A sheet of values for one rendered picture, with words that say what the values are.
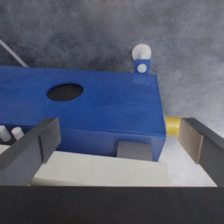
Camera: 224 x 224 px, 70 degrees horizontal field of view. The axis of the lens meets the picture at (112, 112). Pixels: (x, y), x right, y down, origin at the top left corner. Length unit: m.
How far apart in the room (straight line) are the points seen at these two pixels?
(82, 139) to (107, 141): 0.08
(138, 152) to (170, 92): 0.66
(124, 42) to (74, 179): 0.73
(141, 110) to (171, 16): 0.51
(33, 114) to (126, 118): 0.31
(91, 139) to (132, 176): 0.21
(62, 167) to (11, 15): 0.88
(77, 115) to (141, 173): 0.29
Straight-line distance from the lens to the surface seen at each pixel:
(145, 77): 0.75
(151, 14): 0.89
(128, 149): 0.48
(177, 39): 0.94
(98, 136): 0.50
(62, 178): 0.38
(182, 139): 0.17
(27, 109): 0.64
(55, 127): 0.16
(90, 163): 0.38
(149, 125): 0.52
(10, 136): 0.58
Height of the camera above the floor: 0.88
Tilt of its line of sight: 48 degrees down
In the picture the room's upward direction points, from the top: 169 degrees counter-clockwise
